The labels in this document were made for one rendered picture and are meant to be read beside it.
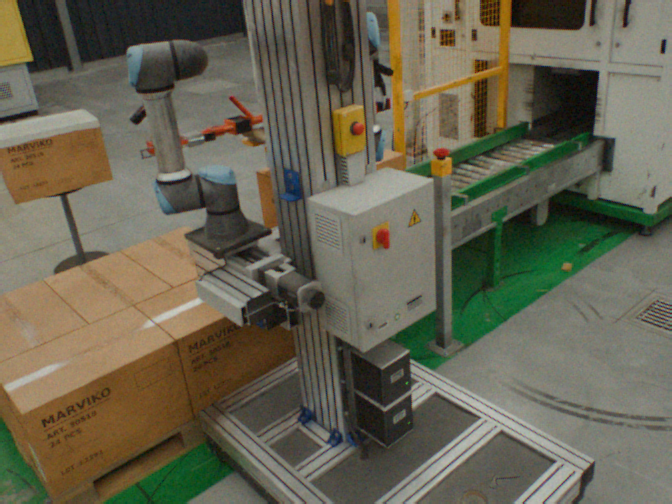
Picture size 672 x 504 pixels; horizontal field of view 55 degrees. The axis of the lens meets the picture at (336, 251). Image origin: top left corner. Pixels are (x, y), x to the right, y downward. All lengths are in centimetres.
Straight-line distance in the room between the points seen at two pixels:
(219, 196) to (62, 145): 229
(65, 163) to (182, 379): 203
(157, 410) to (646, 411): 204
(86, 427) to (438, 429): 132
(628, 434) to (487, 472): 77
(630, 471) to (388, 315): 123
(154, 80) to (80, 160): 239
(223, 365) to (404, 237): 118
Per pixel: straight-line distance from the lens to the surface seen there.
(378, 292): 194
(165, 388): 272
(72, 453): 268
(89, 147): 436
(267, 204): 310
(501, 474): 241
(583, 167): 432
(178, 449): 293
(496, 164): 422
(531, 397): 306
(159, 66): 202
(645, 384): 324
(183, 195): 212
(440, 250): 302
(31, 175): 433
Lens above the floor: 193
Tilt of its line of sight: 26 degrees down
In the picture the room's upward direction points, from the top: 6 degrees counter-clockwise
